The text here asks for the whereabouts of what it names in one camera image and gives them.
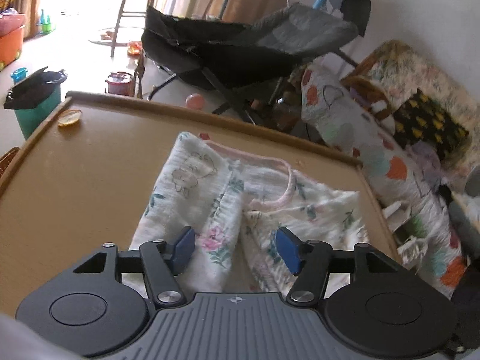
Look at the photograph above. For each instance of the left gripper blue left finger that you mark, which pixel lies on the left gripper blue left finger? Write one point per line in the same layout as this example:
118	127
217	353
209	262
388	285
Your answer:
159	263

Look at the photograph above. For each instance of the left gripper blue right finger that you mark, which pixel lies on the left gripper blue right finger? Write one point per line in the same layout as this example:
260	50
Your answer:
311	262

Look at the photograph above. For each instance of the white floral garment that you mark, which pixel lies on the white floral garment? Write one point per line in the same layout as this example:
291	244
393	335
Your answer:
235	202

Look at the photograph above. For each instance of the black folding lounge chair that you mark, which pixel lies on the black folding lounge chair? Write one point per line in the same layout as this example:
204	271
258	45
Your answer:
232	57

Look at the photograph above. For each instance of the pink ball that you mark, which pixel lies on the pink ball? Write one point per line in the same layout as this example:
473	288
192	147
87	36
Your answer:
195	102

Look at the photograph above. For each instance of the yellow round lid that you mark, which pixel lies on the yellow round lid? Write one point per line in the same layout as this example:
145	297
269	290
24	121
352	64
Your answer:
69	117

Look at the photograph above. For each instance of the black yellow arrow cushion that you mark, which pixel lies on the black yellow arrow cushion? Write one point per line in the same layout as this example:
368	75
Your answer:
421	118

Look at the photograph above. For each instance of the pink toy drum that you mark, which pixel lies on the pink toy drum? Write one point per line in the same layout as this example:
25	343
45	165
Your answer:
120	83

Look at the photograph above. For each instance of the orange wicker basket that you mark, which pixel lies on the orange wicker basket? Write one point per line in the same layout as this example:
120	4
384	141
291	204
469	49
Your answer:
7	158

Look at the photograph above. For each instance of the green trash bin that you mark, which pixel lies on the green trash bin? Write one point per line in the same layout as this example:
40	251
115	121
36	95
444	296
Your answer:
34	98

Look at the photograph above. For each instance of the floral sofa cover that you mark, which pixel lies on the floral sofa cover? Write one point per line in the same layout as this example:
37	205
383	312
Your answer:
399	70

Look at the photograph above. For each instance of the small blue bucket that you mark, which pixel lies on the small blue bucket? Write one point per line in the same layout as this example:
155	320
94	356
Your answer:
18	75

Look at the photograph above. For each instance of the wooden bar stool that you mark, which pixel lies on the wooden bar stool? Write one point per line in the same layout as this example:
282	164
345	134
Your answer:
129	14

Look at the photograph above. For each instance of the orange plastic tub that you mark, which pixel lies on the orange plastic tub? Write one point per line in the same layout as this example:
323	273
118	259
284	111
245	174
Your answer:
11	46

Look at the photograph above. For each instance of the pink basket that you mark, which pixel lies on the pink basket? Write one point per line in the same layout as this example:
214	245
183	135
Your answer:
11	22

